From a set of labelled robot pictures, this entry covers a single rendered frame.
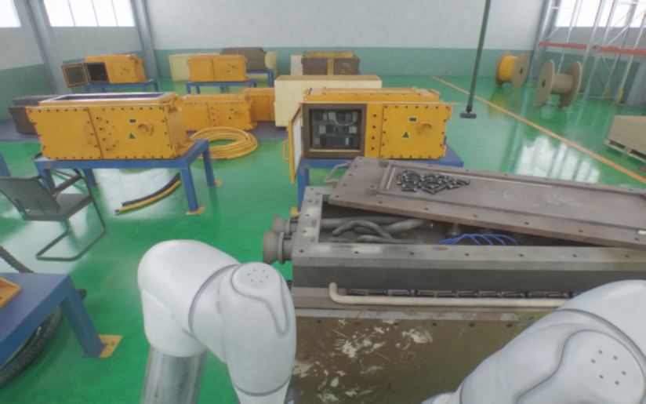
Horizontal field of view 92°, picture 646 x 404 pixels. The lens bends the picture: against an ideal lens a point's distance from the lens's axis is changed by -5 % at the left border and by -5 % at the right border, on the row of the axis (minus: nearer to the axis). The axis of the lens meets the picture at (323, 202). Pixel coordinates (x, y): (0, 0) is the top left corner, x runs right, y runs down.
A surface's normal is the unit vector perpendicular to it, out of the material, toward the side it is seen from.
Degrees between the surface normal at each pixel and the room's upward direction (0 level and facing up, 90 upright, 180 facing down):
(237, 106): 90
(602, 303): 24
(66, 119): 90
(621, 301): 14
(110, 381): 0
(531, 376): 66
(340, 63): 90
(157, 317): 71
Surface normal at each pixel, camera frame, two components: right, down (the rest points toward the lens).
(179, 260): -0.18, -0.76
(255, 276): 0.18, -0.86
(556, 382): -0.87, -0.17
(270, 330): 0.50, 0.16
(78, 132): -0.01, 0.47
